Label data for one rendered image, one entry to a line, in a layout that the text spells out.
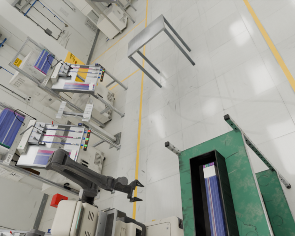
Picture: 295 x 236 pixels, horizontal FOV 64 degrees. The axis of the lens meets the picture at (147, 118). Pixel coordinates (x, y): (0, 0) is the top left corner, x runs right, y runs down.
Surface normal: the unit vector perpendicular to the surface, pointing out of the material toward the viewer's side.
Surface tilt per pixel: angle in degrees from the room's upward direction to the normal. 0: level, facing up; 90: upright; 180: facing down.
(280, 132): 0
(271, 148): 0
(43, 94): 90
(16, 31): 90
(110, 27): 90
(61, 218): 43
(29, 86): 90
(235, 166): 0
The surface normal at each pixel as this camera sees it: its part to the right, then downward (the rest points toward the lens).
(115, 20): -0.03, 0.75
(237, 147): -0.65, -0.51
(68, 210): 0.04, -0.65
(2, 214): 0.76, -0.41
